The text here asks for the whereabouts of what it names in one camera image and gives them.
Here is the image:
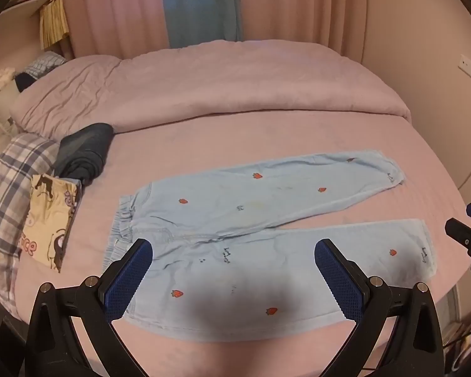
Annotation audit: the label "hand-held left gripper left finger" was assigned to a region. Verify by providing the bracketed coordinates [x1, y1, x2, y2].
[25, 239, 158, 377]

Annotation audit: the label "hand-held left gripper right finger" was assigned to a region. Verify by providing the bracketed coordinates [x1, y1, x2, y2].
[315, 239, 444, 377]

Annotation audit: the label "light blue strawberry pants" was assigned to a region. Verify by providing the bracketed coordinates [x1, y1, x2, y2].
[102, 149, 436, 342]

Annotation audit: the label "cartoon printed cloth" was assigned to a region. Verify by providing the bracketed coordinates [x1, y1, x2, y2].
[19, 173, 82, 273]

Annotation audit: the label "dark folded clothes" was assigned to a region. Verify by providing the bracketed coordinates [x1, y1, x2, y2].
[53, 123, 115, 187]

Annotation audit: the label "plaid pillow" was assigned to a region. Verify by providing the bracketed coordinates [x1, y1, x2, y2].
[0, 133, 61, 307]

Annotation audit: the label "pink duvet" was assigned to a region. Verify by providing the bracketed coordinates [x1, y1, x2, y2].
[10, 39, 413, 136]

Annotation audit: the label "white patterned pillow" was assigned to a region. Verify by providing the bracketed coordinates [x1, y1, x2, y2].
[0, 67, 22, 134]

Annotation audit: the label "checked cloth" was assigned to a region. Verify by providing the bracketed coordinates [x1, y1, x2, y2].
[24, 51, 67, 77]

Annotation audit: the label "pink curtain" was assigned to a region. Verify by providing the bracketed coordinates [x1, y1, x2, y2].
[61, 0, 169, 59]
[235, 0, 367, 63]

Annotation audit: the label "blue curtain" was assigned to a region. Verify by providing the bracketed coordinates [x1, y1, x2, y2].
[159, 0, 242, 48]

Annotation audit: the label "white shelf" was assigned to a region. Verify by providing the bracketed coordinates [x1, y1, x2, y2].
[2, 0, 51, 18]

